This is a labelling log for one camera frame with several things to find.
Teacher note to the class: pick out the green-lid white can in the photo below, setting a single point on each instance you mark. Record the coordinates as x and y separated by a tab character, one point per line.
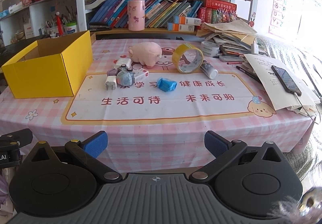
70	28

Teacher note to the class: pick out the white tube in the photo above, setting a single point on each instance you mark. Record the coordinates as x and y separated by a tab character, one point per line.
123	63

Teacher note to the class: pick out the pink alphabet poster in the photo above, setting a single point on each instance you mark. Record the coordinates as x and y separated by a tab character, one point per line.
285	0

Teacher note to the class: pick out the pink checked desktop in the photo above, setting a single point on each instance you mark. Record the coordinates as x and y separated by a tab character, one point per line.
151	116

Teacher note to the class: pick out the white printed paper sheets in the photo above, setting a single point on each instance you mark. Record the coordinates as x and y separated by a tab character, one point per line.
264	78

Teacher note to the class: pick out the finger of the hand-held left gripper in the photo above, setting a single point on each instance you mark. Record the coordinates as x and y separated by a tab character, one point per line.
17	136

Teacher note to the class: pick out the red thick dictionaries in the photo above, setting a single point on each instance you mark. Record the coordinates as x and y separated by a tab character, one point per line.
218	4

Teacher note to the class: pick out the white side shelf unit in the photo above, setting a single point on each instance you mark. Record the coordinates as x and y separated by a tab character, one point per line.
32	2

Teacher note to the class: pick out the black smartphone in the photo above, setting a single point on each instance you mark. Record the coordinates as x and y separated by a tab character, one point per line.
286	79

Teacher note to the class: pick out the pink cylinder container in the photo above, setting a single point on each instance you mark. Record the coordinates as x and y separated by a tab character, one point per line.
136	16

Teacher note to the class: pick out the pen holder with pens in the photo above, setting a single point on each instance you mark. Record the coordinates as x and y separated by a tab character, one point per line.
61	19

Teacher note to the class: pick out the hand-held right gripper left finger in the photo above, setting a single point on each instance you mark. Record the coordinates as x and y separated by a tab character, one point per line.
96	143

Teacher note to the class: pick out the black marker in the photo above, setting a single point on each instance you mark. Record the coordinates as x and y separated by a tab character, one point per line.
247	73

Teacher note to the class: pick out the yellow cardboard box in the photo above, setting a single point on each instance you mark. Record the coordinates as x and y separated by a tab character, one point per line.
42	78

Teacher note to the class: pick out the red pencil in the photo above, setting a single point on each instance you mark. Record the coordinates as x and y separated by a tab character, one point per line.
235	63

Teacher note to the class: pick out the white printed tape roll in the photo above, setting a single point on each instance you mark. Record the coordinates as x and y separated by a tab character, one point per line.
210	49

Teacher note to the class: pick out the black folder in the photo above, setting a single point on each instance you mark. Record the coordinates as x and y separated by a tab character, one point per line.
100	28

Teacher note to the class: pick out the blue wrapped packet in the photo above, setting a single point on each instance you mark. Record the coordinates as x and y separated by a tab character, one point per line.
166	84

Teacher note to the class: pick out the pink plush pig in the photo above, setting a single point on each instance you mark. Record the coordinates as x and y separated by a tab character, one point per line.
146	51

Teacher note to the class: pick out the thick paperback book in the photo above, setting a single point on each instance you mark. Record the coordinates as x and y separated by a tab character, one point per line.
96	2

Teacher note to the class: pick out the black pen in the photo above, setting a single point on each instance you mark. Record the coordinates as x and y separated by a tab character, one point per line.
226	55

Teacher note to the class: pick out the white charger plug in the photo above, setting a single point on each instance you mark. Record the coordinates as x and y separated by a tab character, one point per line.
110	83

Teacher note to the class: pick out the yellow tape roll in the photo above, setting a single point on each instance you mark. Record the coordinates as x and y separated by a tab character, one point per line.
183	49

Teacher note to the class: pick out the pile of books and papers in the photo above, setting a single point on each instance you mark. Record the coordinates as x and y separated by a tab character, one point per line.
234	34

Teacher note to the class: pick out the wooden chessboard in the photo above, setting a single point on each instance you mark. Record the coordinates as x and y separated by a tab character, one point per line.
93	37

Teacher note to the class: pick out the white blue spray bottle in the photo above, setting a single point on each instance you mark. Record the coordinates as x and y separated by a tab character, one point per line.
210	70

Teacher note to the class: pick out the white upright charger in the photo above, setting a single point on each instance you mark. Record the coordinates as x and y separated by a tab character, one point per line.
254	46

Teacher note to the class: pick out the grey pencil case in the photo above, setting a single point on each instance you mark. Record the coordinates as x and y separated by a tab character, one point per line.
230	58

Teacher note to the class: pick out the red tassel ornament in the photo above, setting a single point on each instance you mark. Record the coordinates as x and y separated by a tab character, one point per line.
59	23

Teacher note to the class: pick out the row of colourful books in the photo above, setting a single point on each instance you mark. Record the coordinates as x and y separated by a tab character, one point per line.
161	10

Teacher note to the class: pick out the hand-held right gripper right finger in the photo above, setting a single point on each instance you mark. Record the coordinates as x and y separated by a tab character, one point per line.
216	143

